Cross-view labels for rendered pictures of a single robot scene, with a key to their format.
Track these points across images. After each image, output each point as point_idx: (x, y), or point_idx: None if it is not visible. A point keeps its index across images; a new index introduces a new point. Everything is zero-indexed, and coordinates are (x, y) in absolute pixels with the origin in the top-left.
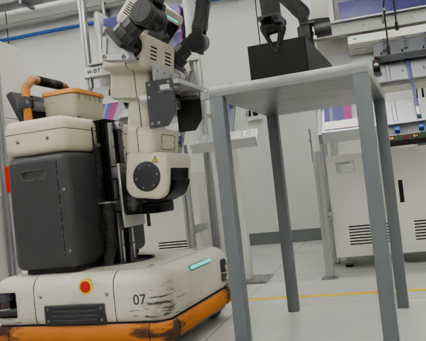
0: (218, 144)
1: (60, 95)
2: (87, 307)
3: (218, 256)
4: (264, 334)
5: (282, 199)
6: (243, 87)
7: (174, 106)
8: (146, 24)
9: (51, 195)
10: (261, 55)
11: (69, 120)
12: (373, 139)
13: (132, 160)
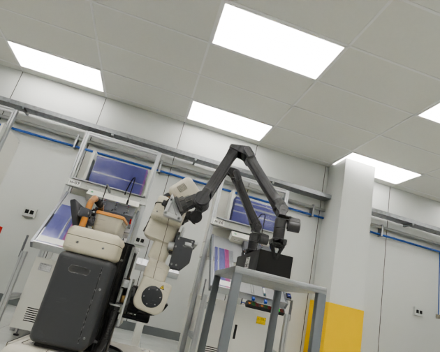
0: (231, 303)
1: (112, 217)
2: None
3: None
4: None
5: (206, 331)
6: (257, 274)
7: (190, 258)
8: (201, 206)
9: (86, 290)
10: (266, 257)
11: (121, 241)
12: (320, 335)
13: (146, 281)
